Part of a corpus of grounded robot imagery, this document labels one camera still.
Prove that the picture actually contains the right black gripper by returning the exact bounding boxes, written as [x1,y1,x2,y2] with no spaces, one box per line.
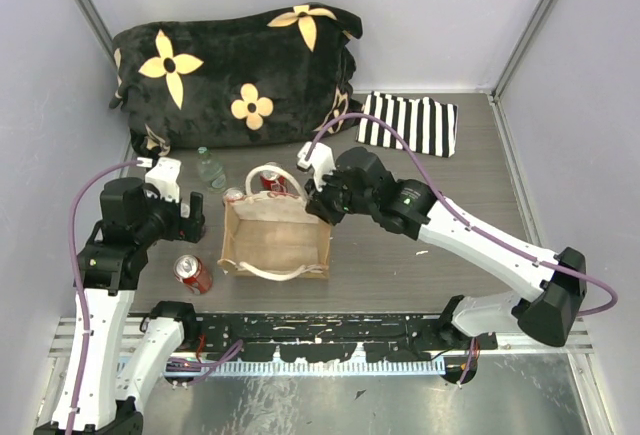
[305,164,376,225]

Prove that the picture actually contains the clear glass green-cap bottle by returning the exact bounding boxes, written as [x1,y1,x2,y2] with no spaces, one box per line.
[197,147,227,193]

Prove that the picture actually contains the jute canvas tote bag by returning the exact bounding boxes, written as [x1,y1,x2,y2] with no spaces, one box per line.
[218,164,331,282]

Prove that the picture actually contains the red cola can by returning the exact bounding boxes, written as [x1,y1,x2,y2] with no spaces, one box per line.
[174,255,213,295]
[259,162,287,193]

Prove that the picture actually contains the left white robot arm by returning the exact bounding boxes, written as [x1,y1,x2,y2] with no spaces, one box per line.
[35,177,205,434]

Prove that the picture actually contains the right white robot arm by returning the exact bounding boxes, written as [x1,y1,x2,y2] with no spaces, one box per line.
[297,143,586,349]

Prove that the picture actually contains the purple soda can right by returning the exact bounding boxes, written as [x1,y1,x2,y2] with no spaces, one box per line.
[222,187,245,205]

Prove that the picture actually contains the black white striped cloth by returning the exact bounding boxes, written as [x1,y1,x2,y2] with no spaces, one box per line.
[363,92,459,158]

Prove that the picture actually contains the black floral plush blanket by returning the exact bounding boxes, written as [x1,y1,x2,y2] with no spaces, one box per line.
[110,3,363,158]

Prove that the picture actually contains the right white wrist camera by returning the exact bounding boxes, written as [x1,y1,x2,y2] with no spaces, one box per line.
[296,142,335,180]

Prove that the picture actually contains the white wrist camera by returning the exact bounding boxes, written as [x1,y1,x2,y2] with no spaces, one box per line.
[296,142,335,180]
[137,157,182,203]

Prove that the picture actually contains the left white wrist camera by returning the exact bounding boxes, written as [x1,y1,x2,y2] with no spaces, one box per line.
[137,157,182,203]

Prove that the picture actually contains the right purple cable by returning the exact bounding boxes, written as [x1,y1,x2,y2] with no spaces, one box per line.
[312,113,618,318]

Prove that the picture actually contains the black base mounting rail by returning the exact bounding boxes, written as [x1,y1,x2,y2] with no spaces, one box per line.
[180,313,470,363]

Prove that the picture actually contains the left aluminium frame post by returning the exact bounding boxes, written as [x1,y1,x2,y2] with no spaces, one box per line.
[74,0,114,62]

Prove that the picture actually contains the aluminium frame post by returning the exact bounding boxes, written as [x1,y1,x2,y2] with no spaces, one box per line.
[489,0,586,101]
[74,0,114,62]

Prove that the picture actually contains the right aluminium frame post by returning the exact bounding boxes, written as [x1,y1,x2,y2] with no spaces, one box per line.
[489,0,586,101]

